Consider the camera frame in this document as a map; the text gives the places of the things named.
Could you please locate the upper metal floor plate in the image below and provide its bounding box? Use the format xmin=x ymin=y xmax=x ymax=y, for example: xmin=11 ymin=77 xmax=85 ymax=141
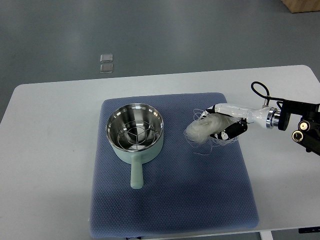
xmin=100 ymin=53 xmax=113 ymax=63

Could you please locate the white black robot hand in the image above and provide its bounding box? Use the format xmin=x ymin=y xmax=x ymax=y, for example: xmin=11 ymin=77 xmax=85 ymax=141
xmin=201 ymin=103 xmax=272 ymax=141

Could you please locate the wire steaming rack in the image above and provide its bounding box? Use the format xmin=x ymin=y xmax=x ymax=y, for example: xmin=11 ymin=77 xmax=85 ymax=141
xmin=117 ymin=121 xmax=155 ymax=149

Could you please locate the wooden box corner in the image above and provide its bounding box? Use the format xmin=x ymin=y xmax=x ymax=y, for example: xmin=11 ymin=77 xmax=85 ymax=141
xmin=281 ymin=0 xmax=320 ymax=14

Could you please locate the metal floor plate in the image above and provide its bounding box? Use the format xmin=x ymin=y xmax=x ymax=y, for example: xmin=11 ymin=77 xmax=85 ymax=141
xmin=100 ymin=63 xmax=114 ymax=73
xmin=100 ymin=53 xmax=113 ymax=63

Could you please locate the black table control panel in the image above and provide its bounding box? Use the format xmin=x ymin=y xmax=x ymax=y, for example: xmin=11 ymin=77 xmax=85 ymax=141
xmin=298 ymin=226 xmax=320 ymax=234

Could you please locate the lower metal floor plate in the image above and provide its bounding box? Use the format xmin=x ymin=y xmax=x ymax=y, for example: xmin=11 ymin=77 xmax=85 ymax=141
xmin=100 ymin=63 xmax=114 ymax=73

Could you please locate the mint green steel pot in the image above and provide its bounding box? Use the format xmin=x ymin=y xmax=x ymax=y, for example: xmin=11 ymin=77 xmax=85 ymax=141
xmin=105 ymin=103 xmax=164 ymax=190

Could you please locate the white vermicelli bundle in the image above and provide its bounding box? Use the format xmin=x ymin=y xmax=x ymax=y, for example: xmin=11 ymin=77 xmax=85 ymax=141
xmin=183 ymin=109 xmax=238 ymax=156

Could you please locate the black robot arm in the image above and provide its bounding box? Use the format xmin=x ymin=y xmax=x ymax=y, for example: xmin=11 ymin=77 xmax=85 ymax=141
xmin=251 ymin=81 xmax=320 ymax=155

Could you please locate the blue quilted mat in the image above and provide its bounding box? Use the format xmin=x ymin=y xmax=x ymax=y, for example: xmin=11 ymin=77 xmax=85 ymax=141
xmin=89 ymin=93 xmax=259 ymax=238

